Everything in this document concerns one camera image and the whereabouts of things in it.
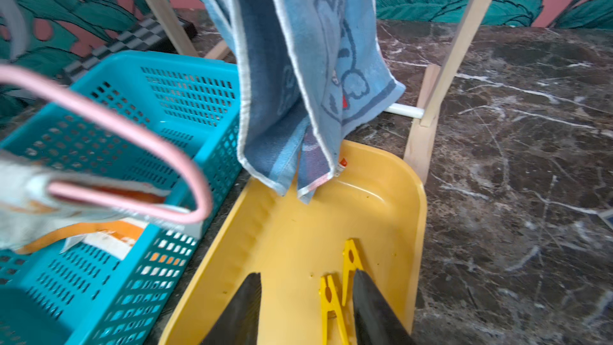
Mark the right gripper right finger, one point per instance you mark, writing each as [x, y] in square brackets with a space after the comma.
[375, 321]

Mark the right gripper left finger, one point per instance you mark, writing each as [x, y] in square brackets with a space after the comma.
[239, 321]

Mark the yellow clothespin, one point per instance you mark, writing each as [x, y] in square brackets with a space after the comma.
[352, 262]
[331, 308]

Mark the pink wire hanger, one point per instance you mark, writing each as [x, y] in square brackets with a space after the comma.
[124, 127]

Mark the white orange lion towel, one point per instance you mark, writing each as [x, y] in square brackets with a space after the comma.
[41, 206]

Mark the yellow plastic tray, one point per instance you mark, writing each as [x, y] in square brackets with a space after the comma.
[377, 201]

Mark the wooden clothes rack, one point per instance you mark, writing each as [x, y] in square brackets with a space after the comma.
[436, 82]

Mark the blue towel right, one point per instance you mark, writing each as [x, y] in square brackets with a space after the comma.
[310, 73]

